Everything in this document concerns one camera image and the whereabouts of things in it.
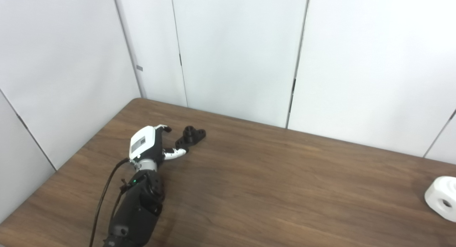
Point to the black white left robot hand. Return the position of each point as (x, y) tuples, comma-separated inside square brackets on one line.
[(142, 142)]

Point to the black flanged holder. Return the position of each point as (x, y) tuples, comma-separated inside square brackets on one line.
[(190, 136)]

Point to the round white piece with holes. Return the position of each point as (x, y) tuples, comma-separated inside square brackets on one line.
[(436, 195)]

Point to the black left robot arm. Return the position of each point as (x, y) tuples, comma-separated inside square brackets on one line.
[(139, 208)]

